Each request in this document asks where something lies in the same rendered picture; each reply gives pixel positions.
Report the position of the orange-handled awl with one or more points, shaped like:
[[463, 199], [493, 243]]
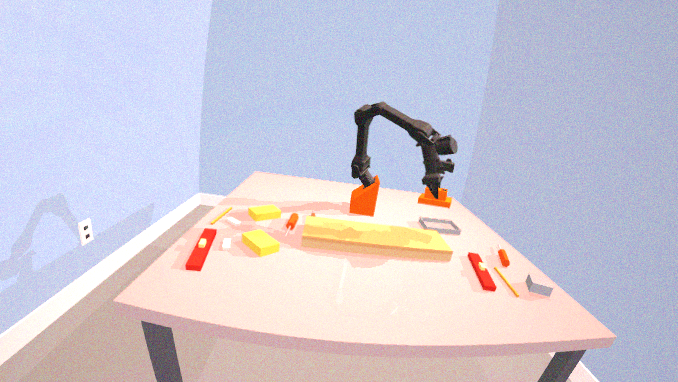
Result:
[[292, 223], [503, 257]]

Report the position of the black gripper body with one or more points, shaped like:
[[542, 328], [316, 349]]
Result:
[[431, 174]]

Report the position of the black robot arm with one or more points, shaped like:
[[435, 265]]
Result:
[[419, 130]]

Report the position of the red flat bar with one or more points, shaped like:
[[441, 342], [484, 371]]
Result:
[[200, 251], [481, 272]]

